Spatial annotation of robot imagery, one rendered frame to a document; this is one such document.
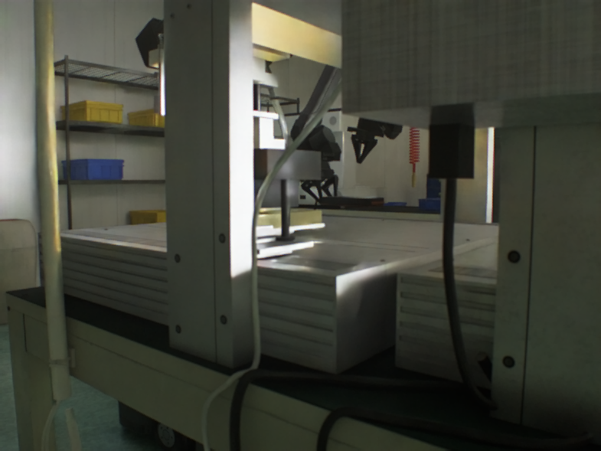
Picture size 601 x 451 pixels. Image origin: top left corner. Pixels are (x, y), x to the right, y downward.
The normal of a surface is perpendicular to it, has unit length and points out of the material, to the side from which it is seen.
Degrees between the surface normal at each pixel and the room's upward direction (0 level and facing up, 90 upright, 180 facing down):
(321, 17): 90
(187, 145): 90
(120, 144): 90
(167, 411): 90
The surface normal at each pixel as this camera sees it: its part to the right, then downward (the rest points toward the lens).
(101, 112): 0.77, 0.05
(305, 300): -0.63, 0.07
